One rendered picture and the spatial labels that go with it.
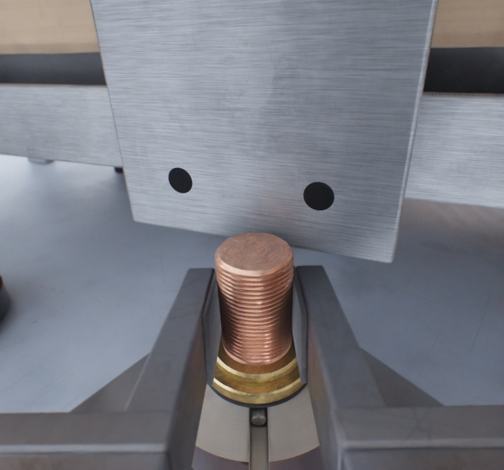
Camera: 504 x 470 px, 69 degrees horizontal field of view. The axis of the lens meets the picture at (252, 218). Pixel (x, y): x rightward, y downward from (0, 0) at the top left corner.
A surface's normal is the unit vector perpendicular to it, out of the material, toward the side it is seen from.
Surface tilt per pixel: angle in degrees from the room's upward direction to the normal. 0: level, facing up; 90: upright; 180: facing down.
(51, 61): 90
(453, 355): 180
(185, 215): 90
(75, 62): 90
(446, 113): 90
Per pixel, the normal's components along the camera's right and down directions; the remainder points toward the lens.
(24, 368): -0.03, -0.89
